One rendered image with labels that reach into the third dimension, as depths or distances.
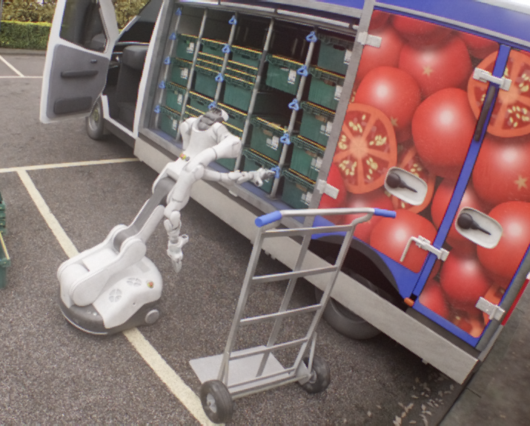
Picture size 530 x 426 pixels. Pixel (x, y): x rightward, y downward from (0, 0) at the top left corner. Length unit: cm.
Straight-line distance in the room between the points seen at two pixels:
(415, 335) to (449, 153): 115
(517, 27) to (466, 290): 151
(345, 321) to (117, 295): 163
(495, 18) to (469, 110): 55
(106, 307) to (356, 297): 161
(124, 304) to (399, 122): 194
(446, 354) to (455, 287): 45
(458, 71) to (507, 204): 78
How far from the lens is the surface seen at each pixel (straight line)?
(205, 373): 257
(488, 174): 240
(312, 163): 316
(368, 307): 288
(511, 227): 240
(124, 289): 254
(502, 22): 248
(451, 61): 250
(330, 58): 310
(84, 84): 550
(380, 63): 268
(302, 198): 325
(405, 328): 279
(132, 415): 230
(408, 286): 269
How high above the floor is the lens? 185
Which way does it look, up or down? 22 degrees down
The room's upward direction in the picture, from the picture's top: 14 degrees clockwise
